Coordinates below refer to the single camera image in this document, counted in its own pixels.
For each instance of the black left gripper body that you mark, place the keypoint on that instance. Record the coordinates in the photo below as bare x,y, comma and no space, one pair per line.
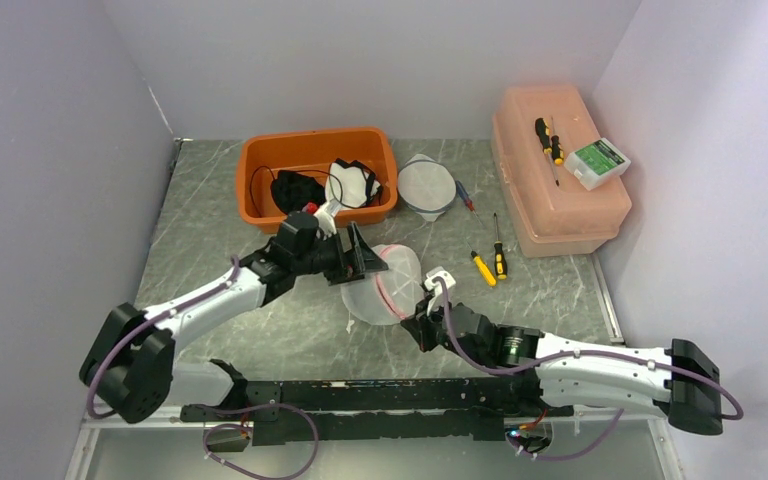
326,257

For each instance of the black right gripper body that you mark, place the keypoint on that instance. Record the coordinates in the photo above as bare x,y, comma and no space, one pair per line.
436,318

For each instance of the white mesh pink-zip laundry bag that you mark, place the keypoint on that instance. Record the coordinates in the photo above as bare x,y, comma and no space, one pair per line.
390,296

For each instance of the black white bra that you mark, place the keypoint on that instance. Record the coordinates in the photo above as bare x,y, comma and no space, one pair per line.
349,185

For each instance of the white mesh blue-zip laundry bag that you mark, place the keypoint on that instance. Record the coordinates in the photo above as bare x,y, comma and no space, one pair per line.
426,187

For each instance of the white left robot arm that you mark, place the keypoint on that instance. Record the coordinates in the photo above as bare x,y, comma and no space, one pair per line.
131,366

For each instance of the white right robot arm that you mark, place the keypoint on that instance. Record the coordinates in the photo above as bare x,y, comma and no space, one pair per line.
679,383

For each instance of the black yellow screwdriver on table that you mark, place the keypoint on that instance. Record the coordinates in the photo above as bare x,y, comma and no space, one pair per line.
500,262

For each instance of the small yellow black screwdriver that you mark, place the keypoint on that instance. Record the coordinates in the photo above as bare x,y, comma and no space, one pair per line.
482,267

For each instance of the orange plastic tub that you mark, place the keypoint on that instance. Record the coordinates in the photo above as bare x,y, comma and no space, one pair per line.
311,153

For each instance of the blue red screwdriver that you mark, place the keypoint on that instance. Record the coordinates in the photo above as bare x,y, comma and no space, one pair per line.
464,196

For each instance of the translucent pink storage box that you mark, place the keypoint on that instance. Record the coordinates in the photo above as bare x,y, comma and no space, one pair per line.
553,214

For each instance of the thin black yellow screwdriver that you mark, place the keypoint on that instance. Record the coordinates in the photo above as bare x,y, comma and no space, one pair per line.
556,151

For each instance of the white green small box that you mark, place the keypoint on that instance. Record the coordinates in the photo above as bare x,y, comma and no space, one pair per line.
596,163

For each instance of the large black yellow screwdriver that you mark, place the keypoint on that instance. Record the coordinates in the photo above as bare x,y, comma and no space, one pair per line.
543,132

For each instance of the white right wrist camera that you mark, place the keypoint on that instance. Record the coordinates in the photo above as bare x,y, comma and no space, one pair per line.
436,282

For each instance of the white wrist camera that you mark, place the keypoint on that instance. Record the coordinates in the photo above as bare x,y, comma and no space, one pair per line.
325,215
436,282

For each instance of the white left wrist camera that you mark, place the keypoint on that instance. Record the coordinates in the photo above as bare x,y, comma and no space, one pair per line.
325,215

